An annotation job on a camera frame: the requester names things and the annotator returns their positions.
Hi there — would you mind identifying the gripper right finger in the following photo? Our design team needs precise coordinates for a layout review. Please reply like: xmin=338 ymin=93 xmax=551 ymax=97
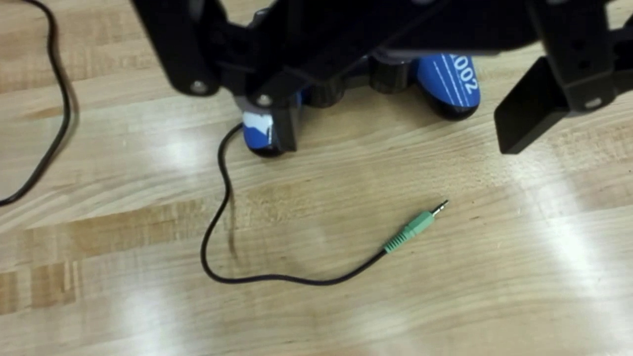
xmin=494 ymin=0 xmax=633 ymax=155

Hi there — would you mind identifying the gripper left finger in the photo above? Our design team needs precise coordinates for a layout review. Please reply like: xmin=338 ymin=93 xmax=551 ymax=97
xmin=130 ymin=0 xmax=381 ymax=152

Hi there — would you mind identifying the blue and black device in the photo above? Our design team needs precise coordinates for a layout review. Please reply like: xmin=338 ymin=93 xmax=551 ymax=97
xmin=241 ymin=51 xmax=482 ymax=158

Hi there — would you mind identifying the black usb cable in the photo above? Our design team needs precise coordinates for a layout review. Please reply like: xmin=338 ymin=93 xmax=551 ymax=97
xmin=0 ymin=0 xmax=81 ymax=207

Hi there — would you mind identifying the green connector black cable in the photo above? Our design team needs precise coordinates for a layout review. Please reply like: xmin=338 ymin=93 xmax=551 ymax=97
xmin=200 ymin=123 xmax=450 ymax=287

